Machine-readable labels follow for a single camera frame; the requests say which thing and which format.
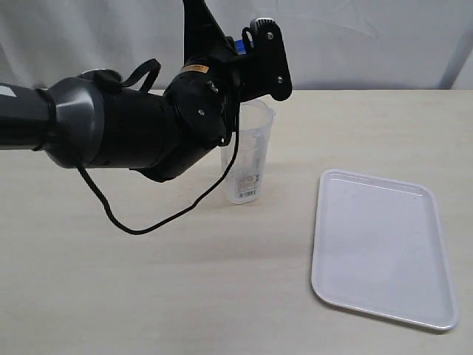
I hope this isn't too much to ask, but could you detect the white backdrop curtain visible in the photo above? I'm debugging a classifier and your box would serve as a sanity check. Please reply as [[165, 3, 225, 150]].
[[1, 0, 472, 89]]

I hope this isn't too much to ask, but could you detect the clear tall plastic container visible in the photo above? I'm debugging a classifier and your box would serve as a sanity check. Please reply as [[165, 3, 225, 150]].
[[223, 100, 275, 204]]

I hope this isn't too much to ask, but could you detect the black cable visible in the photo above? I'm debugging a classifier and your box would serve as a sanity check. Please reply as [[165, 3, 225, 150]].
[[36, 58, 243, 235]]

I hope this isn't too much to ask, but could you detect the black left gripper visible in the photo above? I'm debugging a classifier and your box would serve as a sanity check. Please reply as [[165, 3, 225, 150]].
[[180, 1, 292, 107]]

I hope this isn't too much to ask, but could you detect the blue container lid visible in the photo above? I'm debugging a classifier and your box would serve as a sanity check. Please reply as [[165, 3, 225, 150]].
[[234, 38, 253, 55]]

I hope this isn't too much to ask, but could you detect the stainless steel cup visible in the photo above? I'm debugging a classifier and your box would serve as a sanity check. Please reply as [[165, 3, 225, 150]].
[[78, 68, 123, 82]]

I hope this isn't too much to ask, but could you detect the white plastic tray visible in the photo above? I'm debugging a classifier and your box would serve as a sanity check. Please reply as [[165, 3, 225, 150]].
[[310, 169, 459, 332]]

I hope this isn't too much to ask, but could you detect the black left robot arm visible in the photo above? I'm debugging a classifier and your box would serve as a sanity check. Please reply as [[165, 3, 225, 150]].
[[1, 1, 293, 183]]

